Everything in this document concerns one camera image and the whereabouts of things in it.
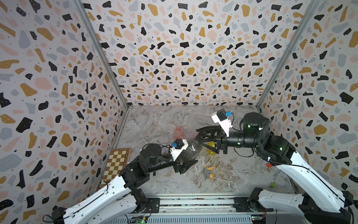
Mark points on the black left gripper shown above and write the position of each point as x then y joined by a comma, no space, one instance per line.
183,168

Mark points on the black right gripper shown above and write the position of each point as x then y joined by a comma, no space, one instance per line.
223,144

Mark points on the smoky grey spray bottle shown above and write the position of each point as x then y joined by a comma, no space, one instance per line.
192,152

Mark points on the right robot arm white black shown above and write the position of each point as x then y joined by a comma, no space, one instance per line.
320,203

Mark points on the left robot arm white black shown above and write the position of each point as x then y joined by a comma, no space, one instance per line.
122,195

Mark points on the orange grey spray nozzle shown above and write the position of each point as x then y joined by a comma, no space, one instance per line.
207,173

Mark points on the pink spray bottle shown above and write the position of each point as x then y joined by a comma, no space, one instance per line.
178,133

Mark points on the wooden chessboard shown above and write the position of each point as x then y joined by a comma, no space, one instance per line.
118,159

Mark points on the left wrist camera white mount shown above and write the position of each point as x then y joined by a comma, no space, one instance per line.
177,147

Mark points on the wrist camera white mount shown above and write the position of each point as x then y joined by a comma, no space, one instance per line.
177,147
222,118

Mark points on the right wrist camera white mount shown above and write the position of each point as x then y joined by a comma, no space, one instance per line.
222,118

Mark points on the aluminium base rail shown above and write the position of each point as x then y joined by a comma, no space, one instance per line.
210,208

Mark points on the aluminium corner post left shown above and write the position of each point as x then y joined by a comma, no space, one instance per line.
78,5

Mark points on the aluminium corner post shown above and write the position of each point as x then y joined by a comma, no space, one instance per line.
78,5
312,7

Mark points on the aluminium corner post right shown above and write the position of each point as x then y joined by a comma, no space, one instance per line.
312,7

